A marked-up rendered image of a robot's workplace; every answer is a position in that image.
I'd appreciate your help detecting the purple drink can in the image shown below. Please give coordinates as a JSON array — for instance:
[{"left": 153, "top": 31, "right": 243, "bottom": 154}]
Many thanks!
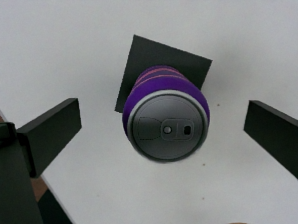
[{"left": 122, "top": 65, "right": 210, "bottom": 164}]

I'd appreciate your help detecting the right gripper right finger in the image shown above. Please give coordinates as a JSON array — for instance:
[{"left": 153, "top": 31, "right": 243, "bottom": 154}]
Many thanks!
[{"left": 243, "top": 100, "right": 298, "bottom": 180}]

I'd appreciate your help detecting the dark grey square slate coaster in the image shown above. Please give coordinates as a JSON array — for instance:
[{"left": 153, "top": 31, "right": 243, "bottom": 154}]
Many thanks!
[{"left": 114, "top": 35, "right": 213, "bottom": 113}]

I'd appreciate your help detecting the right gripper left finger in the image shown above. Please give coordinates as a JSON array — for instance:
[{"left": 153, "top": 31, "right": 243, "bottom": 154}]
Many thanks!
[{"left": 0, "top": 98, "right": 82, "bottom": 224}]

